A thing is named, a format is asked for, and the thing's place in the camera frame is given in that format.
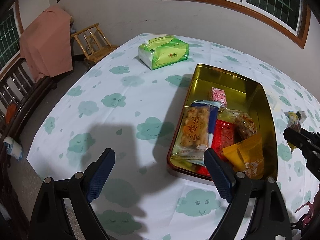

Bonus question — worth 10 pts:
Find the pink strap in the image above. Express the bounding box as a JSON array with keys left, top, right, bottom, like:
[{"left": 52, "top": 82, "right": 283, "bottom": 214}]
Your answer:
[{"left": 297, "top": 202, "right": 315, "bottom": 228}]

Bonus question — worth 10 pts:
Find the dark wooden bench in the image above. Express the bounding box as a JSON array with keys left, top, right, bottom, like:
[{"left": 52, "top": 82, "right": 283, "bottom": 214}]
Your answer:
[{"left": 0, "top": 57, "right": 57, "bottom": 230}]

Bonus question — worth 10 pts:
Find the window with brown frame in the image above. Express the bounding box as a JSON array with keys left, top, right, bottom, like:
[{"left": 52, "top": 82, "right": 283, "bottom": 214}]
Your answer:
[
  {"left": 161, "top": 0, "right": 311, "bottom": 49},
  {"left": 0, "top": 1, "right": 23, "bottom": 68}
]

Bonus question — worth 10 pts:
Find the pink cloth cover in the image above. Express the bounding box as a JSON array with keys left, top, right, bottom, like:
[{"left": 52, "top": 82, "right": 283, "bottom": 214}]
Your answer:
[{"left": 19, "top": 5, "right": 73, "bottom": 82}]

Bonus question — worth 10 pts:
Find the blue snack packet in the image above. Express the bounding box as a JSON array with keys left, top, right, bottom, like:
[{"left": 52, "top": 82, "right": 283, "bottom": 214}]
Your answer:
[{"left": 191, "top": 100, "right": 227, "bottom": 140}]

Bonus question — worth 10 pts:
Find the clear fried dough twist bag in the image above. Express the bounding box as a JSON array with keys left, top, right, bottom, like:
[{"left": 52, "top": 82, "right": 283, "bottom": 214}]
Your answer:
[{"left": 171, "top": 106, "right": 211, "bottom": 160}]

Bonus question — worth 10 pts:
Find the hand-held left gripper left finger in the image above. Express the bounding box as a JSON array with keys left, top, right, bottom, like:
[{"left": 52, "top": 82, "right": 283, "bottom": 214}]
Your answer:
[{"left": 29, "top": 148, "right": 116, "bottom": 240}]

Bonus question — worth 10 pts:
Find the pink patterned packet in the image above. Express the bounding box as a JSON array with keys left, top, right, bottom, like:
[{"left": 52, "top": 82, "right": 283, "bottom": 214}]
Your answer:
[{"left": 208, "top": 87, "right": 228, "bottom": 107}]

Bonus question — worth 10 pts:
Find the orange object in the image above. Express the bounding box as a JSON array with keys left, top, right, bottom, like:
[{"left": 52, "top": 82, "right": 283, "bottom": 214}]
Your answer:
[{"left": 5, "top": 104, "right": 17, "bottom": 124}]

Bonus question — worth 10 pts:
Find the red packet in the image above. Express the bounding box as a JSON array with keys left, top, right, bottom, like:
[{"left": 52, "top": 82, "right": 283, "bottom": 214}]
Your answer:
[{"left": 211, "top": 120, "right": 237, "bottom": 155}]

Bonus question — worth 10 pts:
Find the small yellow candy packet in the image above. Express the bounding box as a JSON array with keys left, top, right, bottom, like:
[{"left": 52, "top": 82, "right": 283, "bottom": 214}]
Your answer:
[{"left": 284, "top": 111, "right": 308, "bottom": 153}]

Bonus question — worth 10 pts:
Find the small wooden chair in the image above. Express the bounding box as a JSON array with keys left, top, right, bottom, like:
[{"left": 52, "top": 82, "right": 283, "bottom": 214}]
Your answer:
[{"left": 71, "top": 22, "right": 119, "bottom": 64}]

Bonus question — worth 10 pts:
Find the clear bag of nuts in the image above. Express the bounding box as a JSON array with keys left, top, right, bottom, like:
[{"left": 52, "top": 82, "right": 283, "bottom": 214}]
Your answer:
[{"left": 220, "top": 109, "right": 258, "bottom": 140}]

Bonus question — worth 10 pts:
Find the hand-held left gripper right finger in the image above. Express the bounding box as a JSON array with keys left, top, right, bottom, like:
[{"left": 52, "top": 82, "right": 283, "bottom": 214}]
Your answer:
[{"left": 204, "top": 149, "right": 293, "bottom": 240}]

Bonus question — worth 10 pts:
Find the red and gold tin box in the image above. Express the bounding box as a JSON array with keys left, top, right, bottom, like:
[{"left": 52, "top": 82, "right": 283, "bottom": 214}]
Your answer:
[{"left": 167, "top": 64, "right": 278, "bottom": 181}]

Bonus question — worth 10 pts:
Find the orange yellow snack packet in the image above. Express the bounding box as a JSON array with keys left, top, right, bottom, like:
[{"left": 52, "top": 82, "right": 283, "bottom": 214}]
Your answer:
[{"left": 222, "top": 133, "right": 265, "bottom": 179}]

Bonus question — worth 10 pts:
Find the green tissue pack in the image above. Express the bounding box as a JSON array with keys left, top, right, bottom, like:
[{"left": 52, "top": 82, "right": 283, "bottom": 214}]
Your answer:
[{"left": 138, "top": 36, "right": 190, "bottom": 70}]

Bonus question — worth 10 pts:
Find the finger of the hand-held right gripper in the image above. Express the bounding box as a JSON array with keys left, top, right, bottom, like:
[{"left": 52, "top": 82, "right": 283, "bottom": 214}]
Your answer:
[{"left": 284, "top": 127, "right": 320, "bottom": 178}]

